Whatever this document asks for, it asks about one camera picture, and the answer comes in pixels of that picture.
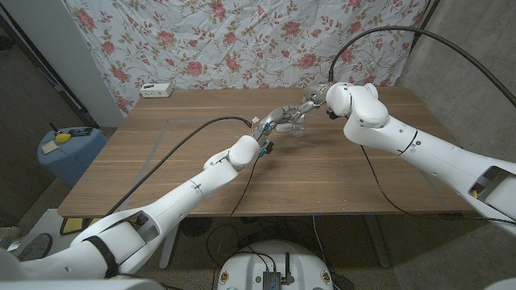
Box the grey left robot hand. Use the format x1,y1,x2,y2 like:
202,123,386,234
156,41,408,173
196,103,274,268
252,105,306,142

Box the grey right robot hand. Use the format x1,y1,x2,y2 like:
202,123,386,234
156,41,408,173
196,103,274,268
292,83,334,121

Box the clear plastic medicine bottle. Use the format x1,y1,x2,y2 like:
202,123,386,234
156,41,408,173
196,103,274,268
289,119,306,138

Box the floral backdrop cloth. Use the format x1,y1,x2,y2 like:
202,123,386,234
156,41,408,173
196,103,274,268
62,0,431,118

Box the white power strip box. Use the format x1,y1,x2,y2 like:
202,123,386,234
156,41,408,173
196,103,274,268
139,82,173,99

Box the black backdrop stand pole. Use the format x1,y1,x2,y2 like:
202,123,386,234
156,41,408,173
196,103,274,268
409,0,441,53

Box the white robot torso base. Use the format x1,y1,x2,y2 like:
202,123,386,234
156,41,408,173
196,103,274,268
217,240,335,290

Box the grey table leg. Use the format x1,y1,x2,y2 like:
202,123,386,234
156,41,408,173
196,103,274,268
364,215,391,269

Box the black router with antenna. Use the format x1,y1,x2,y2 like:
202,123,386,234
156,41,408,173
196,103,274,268
262,252,295,290

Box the white table leg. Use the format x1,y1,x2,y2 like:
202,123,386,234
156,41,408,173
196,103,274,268
159,225,181,270

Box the black flat device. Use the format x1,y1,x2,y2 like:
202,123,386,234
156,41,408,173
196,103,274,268
66,126,94,138

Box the blue round stool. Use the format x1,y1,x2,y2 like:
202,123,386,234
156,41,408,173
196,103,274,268
36,126,108,189

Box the yellow and black board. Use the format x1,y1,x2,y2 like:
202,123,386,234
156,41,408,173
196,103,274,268
59,217,102,237

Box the dark round floor plate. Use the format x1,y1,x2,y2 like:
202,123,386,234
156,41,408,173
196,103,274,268
15,232,53,263

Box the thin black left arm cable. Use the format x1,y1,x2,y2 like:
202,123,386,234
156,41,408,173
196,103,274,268
205,155,262,242

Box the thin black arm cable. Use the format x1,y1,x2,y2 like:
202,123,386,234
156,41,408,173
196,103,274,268
205,155,262,242
358,143,516,226

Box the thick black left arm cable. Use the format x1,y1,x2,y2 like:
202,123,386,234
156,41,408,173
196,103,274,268
104,115,254,218

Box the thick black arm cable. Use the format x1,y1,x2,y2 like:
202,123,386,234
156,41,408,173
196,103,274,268
328,25,516,108
104,115,254,218

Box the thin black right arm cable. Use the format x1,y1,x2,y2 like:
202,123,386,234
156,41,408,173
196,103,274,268
358,143,516,226

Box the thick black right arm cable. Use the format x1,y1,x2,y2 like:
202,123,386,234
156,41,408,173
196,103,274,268
328,25,516,108

